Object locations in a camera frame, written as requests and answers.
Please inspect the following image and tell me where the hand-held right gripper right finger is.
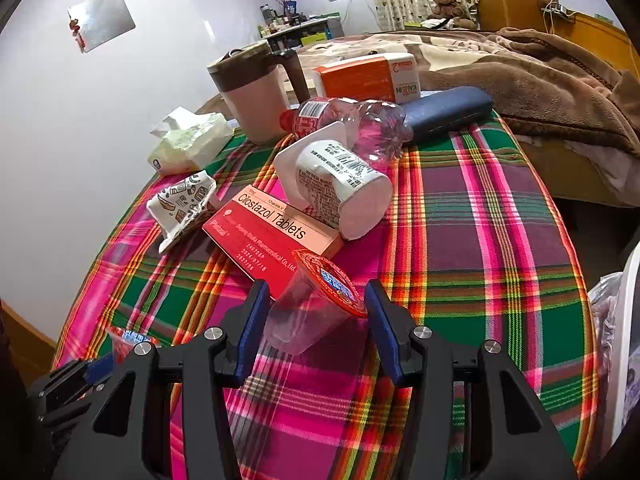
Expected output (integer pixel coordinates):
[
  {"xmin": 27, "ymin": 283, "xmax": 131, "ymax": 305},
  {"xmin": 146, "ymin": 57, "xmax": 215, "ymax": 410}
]
[{"xmin": 364, "ymin": 280, "xmax": 581, "ymax": 480}]

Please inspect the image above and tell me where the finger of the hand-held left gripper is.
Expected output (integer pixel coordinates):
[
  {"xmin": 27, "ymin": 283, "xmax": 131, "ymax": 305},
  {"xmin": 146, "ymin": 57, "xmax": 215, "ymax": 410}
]
[{"xmin": 29, "ymin": 352, "xmax": 118, "ymax": 426}]

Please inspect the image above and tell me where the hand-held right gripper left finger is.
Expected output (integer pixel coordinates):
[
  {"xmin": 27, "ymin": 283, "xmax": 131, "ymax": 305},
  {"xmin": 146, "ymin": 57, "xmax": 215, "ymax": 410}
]
[{"xmin": 50, "ymin": 280, "xmax": 273, "ymax": 480}]

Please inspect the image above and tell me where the white round waste bin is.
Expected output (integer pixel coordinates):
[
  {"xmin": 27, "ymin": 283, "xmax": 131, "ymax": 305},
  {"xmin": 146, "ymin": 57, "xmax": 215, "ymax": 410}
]
[{"xmin": 607, "ymin": 245, "xmax": 640, "ymax": 456}]

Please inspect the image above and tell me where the brown wooden furniture edge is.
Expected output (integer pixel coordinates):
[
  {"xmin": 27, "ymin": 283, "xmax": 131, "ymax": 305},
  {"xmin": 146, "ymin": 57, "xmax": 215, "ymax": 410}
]
[{"xmin": 0, "ymin": 300, "xmax": 57, "ymax": 386}]

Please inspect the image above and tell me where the red medicine box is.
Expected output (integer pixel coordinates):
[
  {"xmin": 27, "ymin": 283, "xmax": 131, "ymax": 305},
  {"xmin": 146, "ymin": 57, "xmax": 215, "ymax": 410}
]
[{"xmin": 202, "ymin": 186, "xmax": 346, "ymax": 286}]

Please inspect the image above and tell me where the plaid tablecloth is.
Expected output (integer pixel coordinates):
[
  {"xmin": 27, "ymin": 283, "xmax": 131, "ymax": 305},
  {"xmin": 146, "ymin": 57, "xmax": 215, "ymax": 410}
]
[{"xmin": 50, "ymin": 110, "xmax": 601, "ymax": 480}]

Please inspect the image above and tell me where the patterned paper cup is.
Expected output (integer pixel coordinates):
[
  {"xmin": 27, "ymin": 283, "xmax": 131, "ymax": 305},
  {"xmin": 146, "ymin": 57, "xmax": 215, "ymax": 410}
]
[{"xmin": 146, "ymin": 170, "xmax": 218, "ymax": 255}]

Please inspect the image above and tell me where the white yogurt cup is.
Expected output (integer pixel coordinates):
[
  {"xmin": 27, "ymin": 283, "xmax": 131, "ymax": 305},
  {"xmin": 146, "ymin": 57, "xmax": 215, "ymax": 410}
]
[{"xmin": 272, "ymin": 121, "xmax": 394, "ymax": 241}]

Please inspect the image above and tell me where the pale green tissue pack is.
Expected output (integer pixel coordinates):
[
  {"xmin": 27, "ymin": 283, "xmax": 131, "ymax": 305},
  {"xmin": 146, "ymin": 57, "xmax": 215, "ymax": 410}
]
[{"xmin": 147, "ymin": 107, "xmax": 236, "ymax": 177}]

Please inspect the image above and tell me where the clear plastic bottle red cap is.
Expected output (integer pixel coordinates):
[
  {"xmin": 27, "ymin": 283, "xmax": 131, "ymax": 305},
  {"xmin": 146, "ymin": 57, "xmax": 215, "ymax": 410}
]
[{"xmin": 280, "ymin": 98, "xmax": 415, "ymax": 161}]

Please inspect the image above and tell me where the translucent plastic bin liner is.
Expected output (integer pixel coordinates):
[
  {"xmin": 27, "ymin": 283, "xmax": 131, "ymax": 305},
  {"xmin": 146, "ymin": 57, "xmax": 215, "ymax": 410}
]
[{"xmin": 587, "ymin": 272, "xmax": 626, "ymax": 411}]

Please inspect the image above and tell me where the pink mug with brown lid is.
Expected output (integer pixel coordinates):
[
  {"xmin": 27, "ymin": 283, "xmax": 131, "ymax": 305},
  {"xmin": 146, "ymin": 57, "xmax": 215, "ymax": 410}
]
[{"xmin": 206, "ymin": 40, "xmax": 304, "ymax": 144}]

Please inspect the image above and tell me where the dark blue glasses case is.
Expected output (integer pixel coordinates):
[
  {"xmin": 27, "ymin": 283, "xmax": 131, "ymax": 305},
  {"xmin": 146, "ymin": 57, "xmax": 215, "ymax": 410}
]
[{"xmin": 400, "ymin": 86, "xmax": 495, "ymax": 145}]

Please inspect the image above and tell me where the orange and white box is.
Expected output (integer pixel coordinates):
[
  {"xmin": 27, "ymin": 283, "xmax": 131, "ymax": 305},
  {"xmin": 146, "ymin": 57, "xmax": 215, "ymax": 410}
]
[{"xmin": 312, "ymin": 52, "xmax": 422, "ymax": 106}]

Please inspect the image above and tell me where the white bed sheet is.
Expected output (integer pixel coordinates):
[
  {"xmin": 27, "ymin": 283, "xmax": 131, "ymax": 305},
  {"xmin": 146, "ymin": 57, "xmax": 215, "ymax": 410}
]
[{"xmin": 565, "ymin": 137, "xmax": 640, "ymax": 183}]

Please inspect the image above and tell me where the brown fleece blanket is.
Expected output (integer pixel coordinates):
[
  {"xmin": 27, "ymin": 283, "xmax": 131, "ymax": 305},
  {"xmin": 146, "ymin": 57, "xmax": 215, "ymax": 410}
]
[{"xmin": 295, "ymin": 27, "xmax": 640, "ymax": 158}]

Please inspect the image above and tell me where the cluttered grey desk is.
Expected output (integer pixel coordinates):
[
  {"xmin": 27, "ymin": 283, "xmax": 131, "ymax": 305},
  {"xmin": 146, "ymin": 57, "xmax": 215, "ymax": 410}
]
[{"xmin": 257, "ymin": 12, "xmax": 346, "ymax": 53}]

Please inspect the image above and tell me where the red hanging ornament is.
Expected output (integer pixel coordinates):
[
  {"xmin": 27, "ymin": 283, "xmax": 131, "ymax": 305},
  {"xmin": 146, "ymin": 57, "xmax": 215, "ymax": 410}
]
[{"xmin": 70, "ymin": 17, "xmax": 88, "ymax": 53}]

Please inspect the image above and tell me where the brown teddy bear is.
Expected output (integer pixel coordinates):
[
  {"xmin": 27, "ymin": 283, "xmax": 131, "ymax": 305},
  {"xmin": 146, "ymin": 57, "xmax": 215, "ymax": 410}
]
[{"xmin": 422, "ymin": 0, "xmax": 476, "ymax": 30}]

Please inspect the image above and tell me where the wooden bed headboard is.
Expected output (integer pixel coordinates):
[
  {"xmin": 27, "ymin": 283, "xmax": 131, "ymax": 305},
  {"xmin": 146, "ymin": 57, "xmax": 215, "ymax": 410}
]
[{"xmin": 545, "ymin": 12, "xmax": 633, "ymax": 73}]

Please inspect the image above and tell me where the white power strip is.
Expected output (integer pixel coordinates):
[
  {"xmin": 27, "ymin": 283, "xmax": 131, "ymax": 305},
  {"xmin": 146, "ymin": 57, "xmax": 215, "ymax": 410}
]
[{"xmin": 542, "ymin": 2, "xmax": 576, "ymax": 21}]

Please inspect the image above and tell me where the silver wall panel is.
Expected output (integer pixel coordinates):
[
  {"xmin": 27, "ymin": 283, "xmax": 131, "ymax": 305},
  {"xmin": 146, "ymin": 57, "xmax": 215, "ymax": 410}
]
[{"xmin": 67, "ymin": 0, "xmax": 137, "ymax": 53}]

